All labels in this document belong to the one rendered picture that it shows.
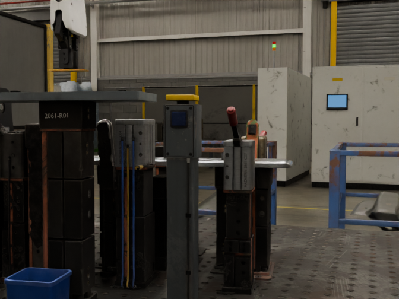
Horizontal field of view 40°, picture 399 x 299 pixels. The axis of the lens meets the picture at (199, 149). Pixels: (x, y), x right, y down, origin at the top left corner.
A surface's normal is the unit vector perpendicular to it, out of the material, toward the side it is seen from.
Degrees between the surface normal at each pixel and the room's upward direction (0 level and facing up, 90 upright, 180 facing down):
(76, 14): 90
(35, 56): 90
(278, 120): 90
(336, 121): 90
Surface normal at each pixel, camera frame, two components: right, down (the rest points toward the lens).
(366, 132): -0.29, 0.05
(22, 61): 0.96, 0.01
